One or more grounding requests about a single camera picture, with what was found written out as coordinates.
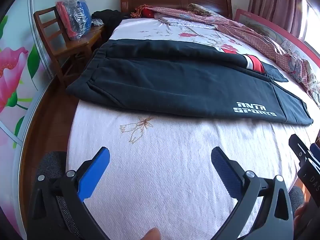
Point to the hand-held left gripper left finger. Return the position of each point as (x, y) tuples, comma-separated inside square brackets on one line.
[(95, 170)]

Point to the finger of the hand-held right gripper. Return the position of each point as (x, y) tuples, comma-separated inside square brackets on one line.
[(298, 147)]

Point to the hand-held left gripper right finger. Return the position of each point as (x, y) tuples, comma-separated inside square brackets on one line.
[(225, 170)]

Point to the black pants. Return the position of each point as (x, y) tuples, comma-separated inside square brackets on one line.
[(175, 80)]

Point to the person's right hand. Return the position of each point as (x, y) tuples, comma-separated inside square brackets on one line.
[(301, 213)]

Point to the person's left hand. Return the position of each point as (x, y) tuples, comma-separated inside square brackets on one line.
[(153, 235)]

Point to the person's right leg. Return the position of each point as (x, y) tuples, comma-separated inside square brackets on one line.
[(297, 195)]

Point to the bed with white floral sheet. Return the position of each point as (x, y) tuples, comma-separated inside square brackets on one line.
[(162, 167)]

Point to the window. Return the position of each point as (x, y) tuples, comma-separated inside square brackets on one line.
[(312, 25)]

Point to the pink framed cartoon board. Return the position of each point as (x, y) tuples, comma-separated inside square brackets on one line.
[(262, 25)]

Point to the wooden chair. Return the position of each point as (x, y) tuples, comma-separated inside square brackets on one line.
[(75, 43)]

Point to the flower print wardrobe door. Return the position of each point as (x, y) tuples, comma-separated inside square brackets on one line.
[(17, 67)]

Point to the red patterned quilt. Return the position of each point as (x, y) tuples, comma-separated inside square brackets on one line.
[(237, 27)]

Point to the pink curtain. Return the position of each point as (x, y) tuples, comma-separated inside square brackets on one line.
[(275, 2)]

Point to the pale patterned folded cloth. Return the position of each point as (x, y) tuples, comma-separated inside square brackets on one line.
[(185, 22)]

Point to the black clothes pile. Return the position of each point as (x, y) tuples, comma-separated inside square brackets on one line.
[(112, 17)]

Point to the clear plastic bag of clothes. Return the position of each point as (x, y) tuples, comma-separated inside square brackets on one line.
[(73, 12)]

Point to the floral pillow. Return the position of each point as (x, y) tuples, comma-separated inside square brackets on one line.
[(202, 9)]

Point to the orange fringed cloth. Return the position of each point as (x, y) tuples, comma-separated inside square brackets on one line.
[(137, 11)]

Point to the red pillow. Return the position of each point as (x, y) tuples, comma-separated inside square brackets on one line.
[(148, 13)]

